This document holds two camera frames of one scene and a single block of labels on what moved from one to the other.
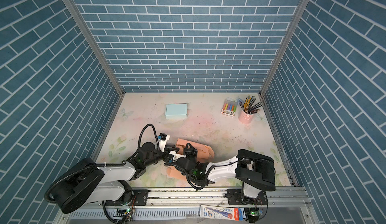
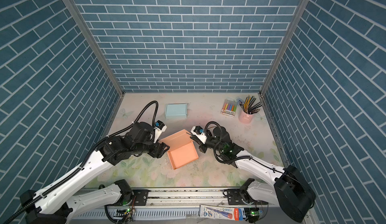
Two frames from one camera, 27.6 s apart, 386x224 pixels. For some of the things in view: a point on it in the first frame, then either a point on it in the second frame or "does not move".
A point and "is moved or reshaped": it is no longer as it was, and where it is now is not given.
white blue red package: x=221 y=212 does not move
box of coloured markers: x=228 y=107 does not move
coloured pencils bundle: x=248 y=106 does not move
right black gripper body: x=192 y=158 to x=212 y=144
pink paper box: x=205 y=153 is moved or reshaped
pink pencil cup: x=245 y=118 does not move
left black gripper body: x=158 y=156 to x=139 y=149
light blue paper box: x=176 y=111 does not move
